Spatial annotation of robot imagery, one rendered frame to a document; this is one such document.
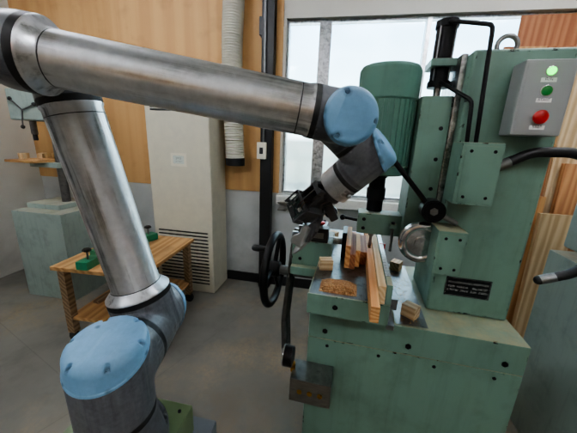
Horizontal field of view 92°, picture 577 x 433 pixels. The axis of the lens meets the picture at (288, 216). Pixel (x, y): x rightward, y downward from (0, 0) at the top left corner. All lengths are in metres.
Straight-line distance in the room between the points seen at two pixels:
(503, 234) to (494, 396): 0.45
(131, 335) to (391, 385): 0.73
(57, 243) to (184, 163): 1.11
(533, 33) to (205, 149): 2.28
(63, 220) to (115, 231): 1.92
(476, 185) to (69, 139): 0.90
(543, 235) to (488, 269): 1.42
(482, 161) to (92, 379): 0.92
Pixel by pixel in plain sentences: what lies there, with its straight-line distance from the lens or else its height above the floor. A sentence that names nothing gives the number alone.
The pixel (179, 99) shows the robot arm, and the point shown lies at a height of 1.34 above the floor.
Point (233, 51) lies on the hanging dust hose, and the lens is 2.36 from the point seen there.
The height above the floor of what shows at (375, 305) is 0.94.
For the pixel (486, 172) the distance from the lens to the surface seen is 0.82.
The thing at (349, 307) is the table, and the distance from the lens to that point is 0.78.
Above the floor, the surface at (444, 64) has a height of 1.50.
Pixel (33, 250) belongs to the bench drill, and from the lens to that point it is 2.94.
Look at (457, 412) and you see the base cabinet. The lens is 1.10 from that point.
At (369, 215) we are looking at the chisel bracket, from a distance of 0.95.
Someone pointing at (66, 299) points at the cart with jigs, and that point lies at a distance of 2.23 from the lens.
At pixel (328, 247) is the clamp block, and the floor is 0.95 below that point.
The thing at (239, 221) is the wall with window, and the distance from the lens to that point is 2.55.
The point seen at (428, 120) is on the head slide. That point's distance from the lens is 0.91.
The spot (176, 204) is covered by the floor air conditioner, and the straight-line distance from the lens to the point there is 2.43.
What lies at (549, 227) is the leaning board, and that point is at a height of 0.83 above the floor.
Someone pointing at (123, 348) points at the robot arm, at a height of 0.90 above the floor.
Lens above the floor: 1.29
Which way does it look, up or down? 15 degrees down
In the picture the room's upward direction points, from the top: 2 degrees clockwise
